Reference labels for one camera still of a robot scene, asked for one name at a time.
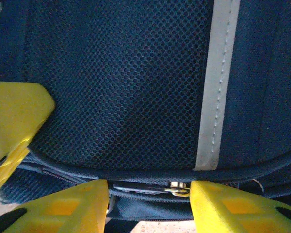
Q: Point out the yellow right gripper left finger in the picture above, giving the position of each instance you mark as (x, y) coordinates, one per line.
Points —
(70, 211)

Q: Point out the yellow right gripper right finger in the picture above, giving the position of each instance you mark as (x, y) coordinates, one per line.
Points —
(232, 211)

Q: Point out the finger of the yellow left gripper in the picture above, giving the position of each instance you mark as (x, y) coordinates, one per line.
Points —
(9, 167)
(17, 116)

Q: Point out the navy blue backpack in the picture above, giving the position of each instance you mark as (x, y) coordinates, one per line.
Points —
(135, 85)

